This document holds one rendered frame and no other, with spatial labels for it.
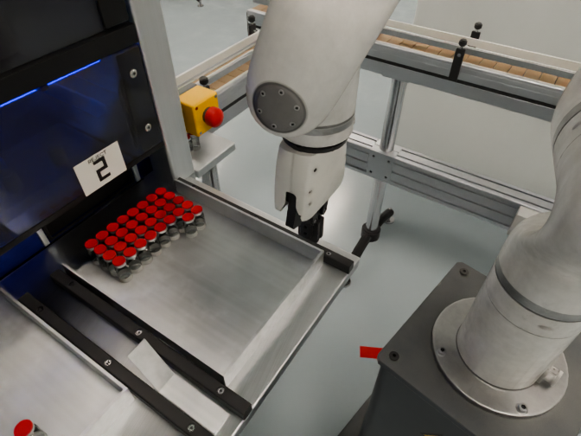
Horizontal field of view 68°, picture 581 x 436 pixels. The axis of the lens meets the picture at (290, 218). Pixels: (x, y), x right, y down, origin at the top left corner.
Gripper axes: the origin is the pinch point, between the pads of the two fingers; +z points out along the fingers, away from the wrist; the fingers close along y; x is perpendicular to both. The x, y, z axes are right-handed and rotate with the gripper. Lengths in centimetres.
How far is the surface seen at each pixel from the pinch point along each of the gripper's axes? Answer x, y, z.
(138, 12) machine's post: -36.0, -7.9, -18.9
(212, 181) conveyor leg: -51, -31, 37
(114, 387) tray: -13.5, 28.1, 15.1
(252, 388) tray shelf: 2.2, 17.8, 15.4
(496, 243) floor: 26, -124, 103
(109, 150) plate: -35.9, 4.4, -0.9
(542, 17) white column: 7, -144, 14
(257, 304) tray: -5.4, 6.6, 15.1
